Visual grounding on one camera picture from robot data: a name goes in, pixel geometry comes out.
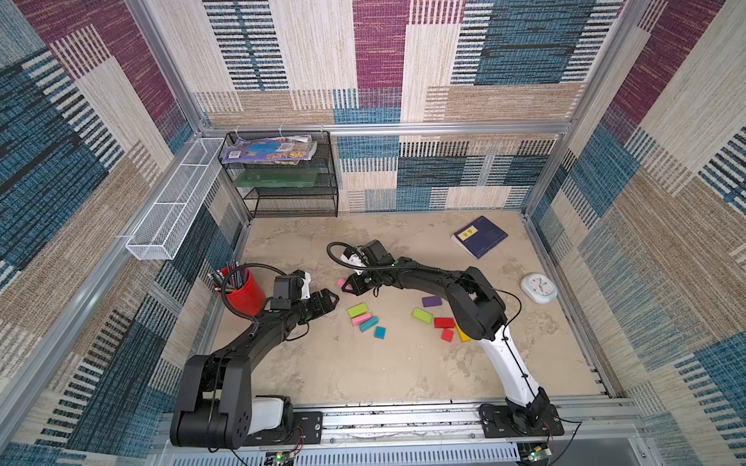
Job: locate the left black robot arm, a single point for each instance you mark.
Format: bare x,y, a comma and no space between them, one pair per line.
215,408

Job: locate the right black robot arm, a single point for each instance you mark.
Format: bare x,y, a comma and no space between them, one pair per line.
480,313

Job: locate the red small block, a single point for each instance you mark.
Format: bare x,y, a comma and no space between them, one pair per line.
447,335

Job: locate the teal long block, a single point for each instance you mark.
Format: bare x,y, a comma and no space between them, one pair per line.
369,324

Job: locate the white wire wall basket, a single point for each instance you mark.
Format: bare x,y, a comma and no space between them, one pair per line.
161,233

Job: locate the colourful magazine on rack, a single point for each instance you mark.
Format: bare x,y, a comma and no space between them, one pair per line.
288,150

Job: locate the green tray in rack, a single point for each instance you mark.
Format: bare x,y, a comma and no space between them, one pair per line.
277,178

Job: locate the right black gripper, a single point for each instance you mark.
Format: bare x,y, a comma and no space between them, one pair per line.
360,281

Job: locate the yellow block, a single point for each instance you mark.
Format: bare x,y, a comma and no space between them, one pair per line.
463,337

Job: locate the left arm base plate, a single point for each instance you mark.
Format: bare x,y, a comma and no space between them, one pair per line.
297,427

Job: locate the purple block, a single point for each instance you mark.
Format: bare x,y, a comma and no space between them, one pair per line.
431,301

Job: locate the lime green block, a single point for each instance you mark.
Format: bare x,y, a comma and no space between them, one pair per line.
422,316
358,310

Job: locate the dark blue notebook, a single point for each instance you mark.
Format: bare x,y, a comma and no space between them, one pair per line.
479,237

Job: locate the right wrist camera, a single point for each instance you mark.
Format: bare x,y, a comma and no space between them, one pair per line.
372,255

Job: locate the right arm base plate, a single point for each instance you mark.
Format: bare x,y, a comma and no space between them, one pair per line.
514,421

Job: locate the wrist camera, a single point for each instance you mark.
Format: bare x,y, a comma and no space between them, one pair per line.
372,255
289,290

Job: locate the white round clock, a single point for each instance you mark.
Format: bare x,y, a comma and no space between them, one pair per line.
539,288

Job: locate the red long block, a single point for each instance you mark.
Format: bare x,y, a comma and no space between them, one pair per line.
444,323

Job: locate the red pen cup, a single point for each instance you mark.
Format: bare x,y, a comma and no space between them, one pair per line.
244,295

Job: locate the black wire shelf rack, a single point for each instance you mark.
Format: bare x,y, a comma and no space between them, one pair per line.
322,200

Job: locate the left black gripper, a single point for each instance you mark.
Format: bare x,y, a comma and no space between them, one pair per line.
327,306

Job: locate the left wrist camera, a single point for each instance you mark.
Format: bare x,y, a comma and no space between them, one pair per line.
289,290

